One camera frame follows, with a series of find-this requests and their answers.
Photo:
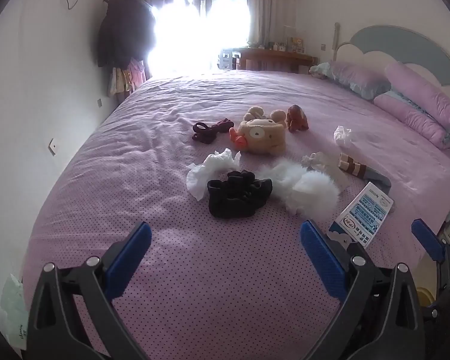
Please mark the white plastic drawers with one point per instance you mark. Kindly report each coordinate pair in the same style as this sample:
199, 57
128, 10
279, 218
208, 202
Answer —
227, 59

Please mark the blue and white carton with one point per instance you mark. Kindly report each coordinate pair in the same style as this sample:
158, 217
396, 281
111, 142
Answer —
365, 213

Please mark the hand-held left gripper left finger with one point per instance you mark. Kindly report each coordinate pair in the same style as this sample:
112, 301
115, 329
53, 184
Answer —
129, 258

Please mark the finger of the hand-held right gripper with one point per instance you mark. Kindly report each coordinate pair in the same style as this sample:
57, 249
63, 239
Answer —
435, 312
427, 240

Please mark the large crumpled white tissue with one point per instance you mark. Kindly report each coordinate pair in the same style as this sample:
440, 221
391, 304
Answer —
206, 170

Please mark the yellow object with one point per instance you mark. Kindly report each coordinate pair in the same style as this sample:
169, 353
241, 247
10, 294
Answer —
423, 295

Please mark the white fluffy fur piece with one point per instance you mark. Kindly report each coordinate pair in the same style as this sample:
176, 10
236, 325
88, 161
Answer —
307, 187

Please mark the brown bear plush toy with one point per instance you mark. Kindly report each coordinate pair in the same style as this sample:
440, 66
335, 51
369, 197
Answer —
262, 135

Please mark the black cloth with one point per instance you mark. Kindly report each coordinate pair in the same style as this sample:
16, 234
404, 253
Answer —
232, 197

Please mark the small crumpled white tissue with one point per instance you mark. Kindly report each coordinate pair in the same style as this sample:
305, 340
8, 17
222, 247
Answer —
343, 135

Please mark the large pink pillow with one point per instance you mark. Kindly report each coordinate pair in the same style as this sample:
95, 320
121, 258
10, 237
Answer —
408, 118
420, 90

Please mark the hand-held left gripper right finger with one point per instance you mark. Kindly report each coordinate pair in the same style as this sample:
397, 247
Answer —
322, 258

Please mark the pale hanging clothes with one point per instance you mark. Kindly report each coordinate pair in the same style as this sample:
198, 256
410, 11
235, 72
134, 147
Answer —
125, 77

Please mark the dark hanging coat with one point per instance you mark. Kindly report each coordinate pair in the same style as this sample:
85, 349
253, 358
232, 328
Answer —
125, 30

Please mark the white wall socket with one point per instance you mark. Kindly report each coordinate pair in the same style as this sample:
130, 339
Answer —
53, 147

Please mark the small brown plush dog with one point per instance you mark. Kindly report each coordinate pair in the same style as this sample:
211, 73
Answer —
297, 118

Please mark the wooden desk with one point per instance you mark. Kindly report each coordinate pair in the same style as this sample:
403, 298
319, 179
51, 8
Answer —
273, 60

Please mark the pink pillow with blue frill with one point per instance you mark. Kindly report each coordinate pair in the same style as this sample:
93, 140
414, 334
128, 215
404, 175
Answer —
354, 77

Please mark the pale green plastic bag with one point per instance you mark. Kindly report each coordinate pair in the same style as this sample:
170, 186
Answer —
15, 307

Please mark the brown striped sock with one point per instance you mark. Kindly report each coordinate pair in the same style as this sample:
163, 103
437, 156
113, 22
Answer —
356, 167

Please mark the small items on desk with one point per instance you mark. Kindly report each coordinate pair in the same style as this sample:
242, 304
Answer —
294, 43

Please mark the patterned curtain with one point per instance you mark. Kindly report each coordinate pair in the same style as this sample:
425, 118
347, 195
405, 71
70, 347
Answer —
272, 3

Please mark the blue and cream headboard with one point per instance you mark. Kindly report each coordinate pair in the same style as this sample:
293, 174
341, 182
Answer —
397, 41

